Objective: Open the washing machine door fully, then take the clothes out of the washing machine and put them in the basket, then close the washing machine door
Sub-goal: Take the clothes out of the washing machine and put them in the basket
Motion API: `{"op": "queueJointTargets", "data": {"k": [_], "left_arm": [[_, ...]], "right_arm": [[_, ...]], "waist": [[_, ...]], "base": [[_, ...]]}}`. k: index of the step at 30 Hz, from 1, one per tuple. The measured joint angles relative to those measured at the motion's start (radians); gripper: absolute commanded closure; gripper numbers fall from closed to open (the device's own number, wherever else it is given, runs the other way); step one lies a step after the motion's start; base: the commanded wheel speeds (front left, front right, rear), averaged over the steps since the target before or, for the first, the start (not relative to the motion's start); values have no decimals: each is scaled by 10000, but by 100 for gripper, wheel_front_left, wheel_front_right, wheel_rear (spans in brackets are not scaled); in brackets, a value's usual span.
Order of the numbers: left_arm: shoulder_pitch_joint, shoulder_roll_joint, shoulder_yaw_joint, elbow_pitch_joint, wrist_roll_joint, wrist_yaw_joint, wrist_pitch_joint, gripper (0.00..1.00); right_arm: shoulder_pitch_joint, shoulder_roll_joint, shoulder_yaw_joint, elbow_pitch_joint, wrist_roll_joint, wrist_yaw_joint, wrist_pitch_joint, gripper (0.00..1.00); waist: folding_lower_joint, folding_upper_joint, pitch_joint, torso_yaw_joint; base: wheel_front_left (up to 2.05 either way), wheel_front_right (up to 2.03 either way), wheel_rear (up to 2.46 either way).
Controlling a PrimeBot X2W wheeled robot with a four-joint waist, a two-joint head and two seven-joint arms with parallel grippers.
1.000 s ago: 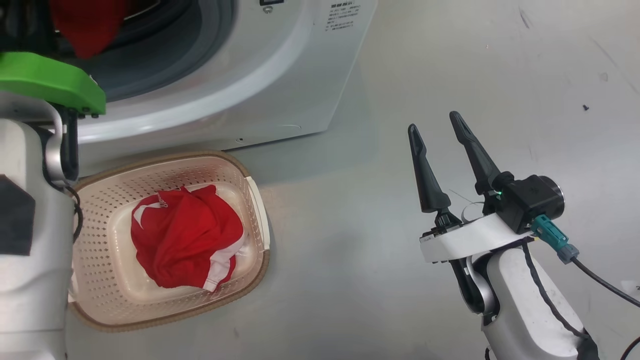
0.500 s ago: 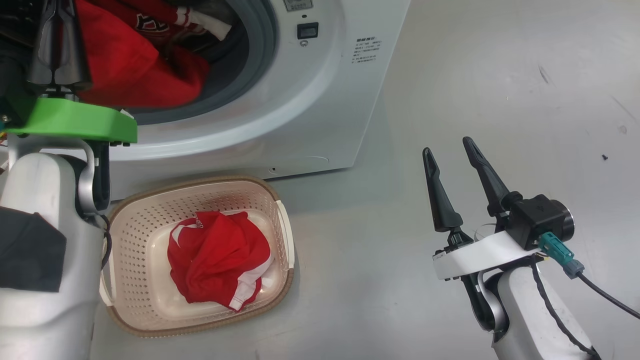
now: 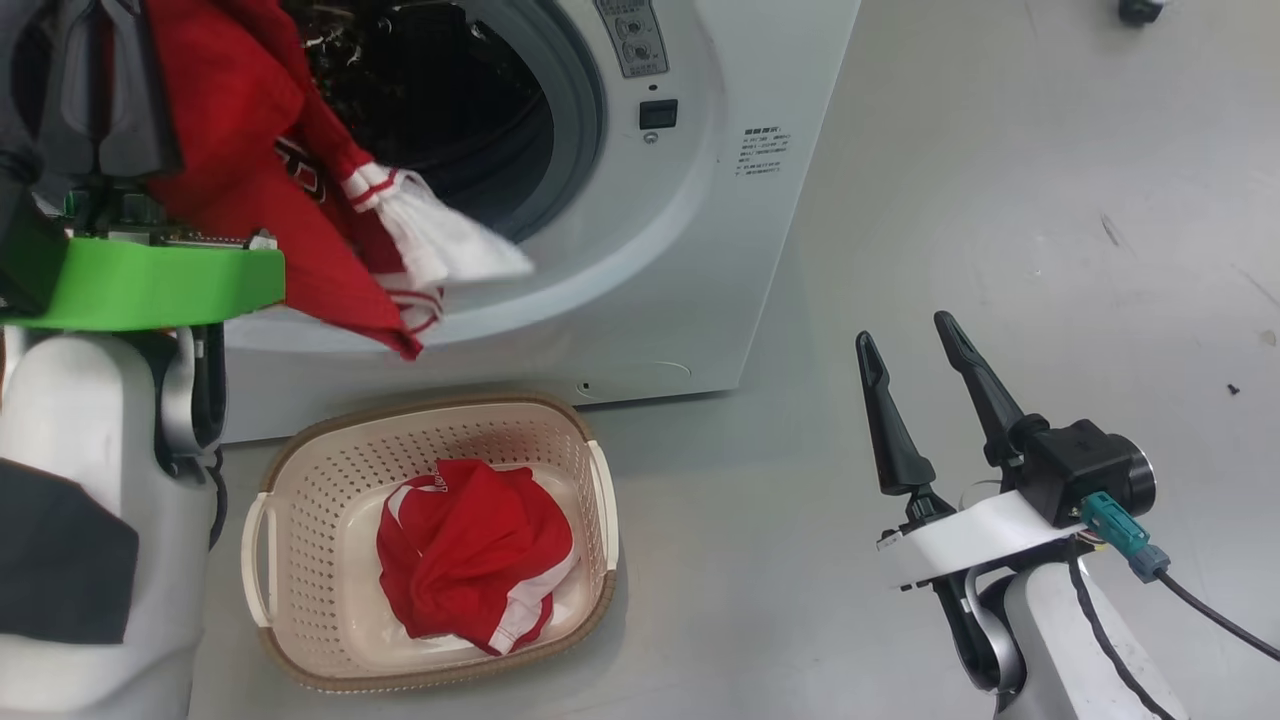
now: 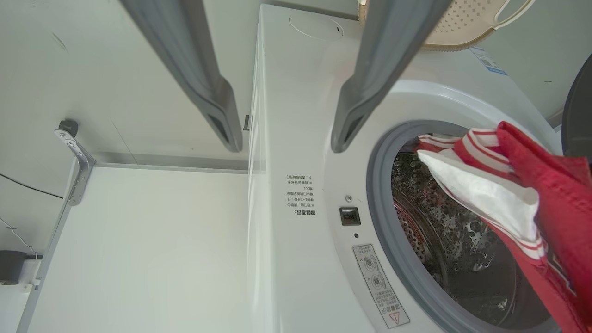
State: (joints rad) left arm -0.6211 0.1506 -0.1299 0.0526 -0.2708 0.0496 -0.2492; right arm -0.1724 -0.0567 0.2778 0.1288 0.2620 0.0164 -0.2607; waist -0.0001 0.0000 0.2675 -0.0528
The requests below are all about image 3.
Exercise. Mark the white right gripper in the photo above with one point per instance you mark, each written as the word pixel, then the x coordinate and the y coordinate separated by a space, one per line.
pixel 960 540

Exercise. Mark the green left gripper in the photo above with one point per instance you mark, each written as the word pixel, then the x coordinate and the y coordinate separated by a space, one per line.
pixel 150 285

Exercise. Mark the red garment white sleeve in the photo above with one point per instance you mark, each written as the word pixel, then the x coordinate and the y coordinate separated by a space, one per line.
pixel 230 130

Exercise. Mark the red garment white stripes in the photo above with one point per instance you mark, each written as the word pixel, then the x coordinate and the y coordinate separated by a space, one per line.
pixel 460 550

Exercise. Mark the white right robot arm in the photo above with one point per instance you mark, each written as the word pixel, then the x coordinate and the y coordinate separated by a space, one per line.
pixel 1040 640

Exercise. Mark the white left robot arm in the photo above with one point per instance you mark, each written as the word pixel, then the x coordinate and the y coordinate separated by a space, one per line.
pixel 80 400

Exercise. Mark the white front-load washing machine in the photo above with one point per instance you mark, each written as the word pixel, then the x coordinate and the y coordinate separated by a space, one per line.
pixel 700 260

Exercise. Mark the washing machine drum opening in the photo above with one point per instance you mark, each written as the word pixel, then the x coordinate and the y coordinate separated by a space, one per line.
pixel 440 110

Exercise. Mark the black door latch socket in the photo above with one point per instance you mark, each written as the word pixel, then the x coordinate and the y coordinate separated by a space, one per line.
pixel 658 114

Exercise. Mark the grey rubber door gasket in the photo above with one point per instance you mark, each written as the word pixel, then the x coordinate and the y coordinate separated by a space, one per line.
pixel 585 110

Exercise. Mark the cream perforated laundry basket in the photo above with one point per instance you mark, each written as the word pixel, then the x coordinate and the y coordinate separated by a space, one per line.
pixel 310 600

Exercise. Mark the printed text notice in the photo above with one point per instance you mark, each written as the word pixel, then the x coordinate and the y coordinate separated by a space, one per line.
pixel 764 152

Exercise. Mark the grey pictogram warning sticker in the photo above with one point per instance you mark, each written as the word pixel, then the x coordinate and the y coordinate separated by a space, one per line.
pixel 632 38

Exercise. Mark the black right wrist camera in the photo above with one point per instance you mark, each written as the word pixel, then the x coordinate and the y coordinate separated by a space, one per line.
pixel 1085 460

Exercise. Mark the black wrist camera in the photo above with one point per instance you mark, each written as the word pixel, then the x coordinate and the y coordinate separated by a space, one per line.
pixel 25 250
pixel 1085 460

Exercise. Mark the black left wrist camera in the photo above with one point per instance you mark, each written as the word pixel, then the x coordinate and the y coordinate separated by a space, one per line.
pixel 25 250

